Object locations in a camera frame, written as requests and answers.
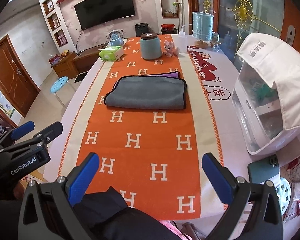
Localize purple grey microfibre towel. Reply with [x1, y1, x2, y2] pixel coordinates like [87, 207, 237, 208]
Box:
[104, 71, 187, 110]

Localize light blue stool right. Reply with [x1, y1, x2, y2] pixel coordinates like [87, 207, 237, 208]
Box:
[275, 177, 291, 215]

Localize light blue round stool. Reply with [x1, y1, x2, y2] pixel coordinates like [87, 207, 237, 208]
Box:
[50, 76, 76, 108]

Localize dark green smartphone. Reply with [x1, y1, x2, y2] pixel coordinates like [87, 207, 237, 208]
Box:
[248, 154, 280, 184]

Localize brown wooden door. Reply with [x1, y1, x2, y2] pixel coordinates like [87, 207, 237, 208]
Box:
[0, 35, 40, 117]

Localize dark trousers of operator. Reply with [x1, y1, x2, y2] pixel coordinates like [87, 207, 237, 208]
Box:
[74, 187, 180, 239]

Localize wooden TV cabinet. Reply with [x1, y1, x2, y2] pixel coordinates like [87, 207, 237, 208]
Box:
[52, 43, 106, 79]

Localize green tissue pack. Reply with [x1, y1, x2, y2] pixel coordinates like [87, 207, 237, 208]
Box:
[99, 46, 124, 61]

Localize orange H-pattern table runner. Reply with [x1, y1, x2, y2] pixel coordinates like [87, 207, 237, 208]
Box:
[58, 37, 225, 220]

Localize teal ceramic jar brown lid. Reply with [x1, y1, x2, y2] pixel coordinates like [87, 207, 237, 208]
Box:
[140, 33, 162, 61]

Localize pink plush toy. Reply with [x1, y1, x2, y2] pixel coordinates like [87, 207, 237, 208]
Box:
[163, 40, 179, 57]

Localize red round container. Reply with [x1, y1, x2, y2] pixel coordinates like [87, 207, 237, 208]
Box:
[161, 24, 178, 35]

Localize white squeeze bottle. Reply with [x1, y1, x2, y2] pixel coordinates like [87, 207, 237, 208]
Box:
[178, 25, 187, 53]

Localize white cloth cover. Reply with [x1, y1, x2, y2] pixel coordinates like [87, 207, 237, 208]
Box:
[237, 33, 300, 130]

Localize white printed tablecloth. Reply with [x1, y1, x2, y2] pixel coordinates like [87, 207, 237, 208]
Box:
[43, 34, 300, 240]

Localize clear drinking glass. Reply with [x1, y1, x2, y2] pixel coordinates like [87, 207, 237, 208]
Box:
[211, 32, 219, 51]

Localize gold ornament on door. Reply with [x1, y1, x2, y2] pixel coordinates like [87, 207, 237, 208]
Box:
[232, 0, 256, 30]

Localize white wall shelf unit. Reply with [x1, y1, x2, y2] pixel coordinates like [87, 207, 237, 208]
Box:
[39, 0, 75, 54]

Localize black wall television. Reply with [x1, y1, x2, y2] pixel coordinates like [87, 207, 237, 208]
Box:
[75, 0, 135, 30]

